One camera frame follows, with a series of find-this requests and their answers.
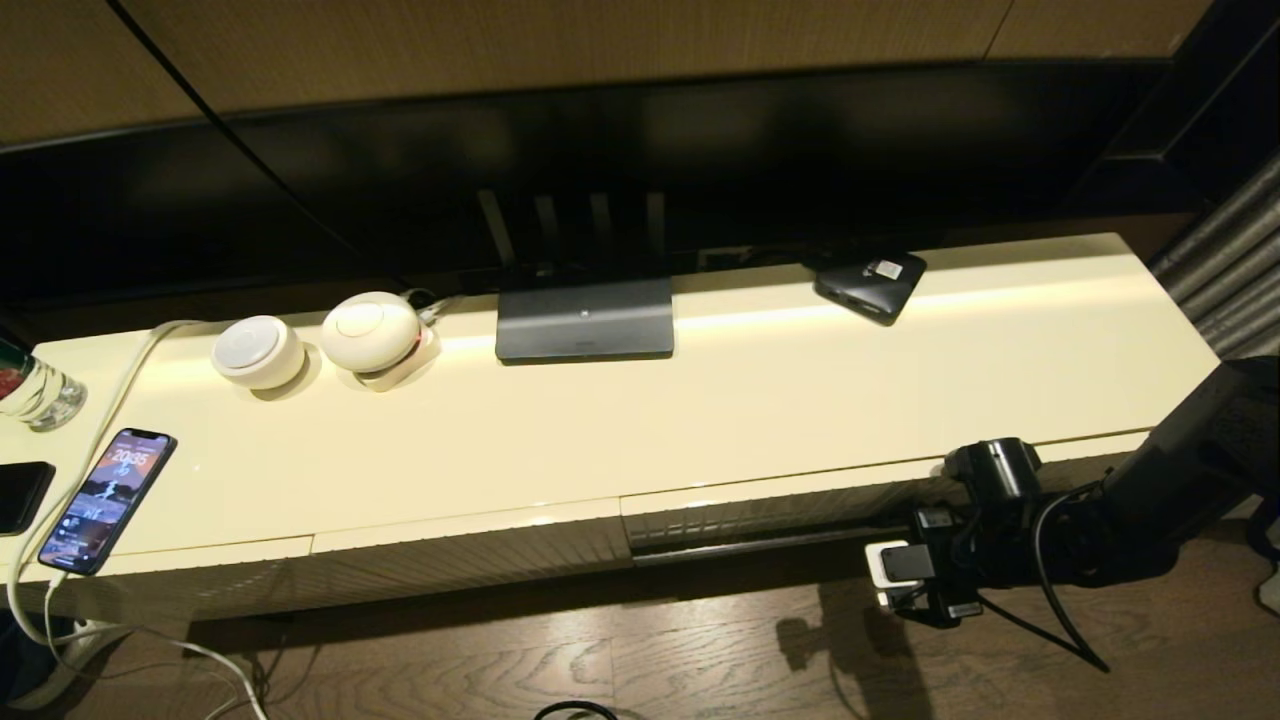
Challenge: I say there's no wide cream drawer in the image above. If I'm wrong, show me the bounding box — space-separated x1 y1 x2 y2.
620 430 1151 566

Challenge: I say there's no cream white low cabinet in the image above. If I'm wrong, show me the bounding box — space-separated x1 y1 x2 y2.
0 232 1226 641

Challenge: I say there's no black box with white sticker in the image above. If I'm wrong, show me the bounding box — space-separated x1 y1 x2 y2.
813 250 928 327

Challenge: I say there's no grey router with antennas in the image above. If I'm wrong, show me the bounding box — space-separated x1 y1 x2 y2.
478 188 676 363

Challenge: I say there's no white dock under dome device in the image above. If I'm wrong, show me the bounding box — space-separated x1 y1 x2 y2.
356 326 442 392

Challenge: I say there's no white dome shaped device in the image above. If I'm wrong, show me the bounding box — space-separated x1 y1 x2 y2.
320 292 423 377

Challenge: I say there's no small white round speaker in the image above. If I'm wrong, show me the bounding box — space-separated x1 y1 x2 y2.
212 316 306 390

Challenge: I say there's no dark blue smartphone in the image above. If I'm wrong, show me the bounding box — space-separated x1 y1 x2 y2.
37 428 179 577

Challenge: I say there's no glass bottle with red label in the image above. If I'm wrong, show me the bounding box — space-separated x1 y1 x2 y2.
0 338 87 432

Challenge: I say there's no dark navy trouser leg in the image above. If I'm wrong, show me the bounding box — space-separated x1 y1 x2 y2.
0 610 61 701

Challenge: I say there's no black smartphone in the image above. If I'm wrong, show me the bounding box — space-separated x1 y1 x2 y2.
0 461 57 537

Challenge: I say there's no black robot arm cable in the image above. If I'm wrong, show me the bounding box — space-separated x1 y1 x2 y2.
975 480 1113 673

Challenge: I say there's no black looped cable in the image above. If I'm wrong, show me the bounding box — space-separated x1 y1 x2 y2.
530 700 626 720

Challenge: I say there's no grey cable bundle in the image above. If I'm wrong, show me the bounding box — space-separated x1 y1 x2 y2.
405 287 471 322

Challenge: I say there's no thick white power cable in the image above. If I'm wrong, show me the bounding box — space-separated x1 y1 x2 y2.
6 318 271 720

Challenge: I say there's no thin white phone cable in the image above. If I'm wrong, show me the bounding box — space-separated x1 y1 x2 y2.
38 570 271 720

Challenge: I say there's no thin black wall cable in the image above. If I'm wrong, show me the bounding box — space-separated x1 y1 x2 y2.
108 0 411 288

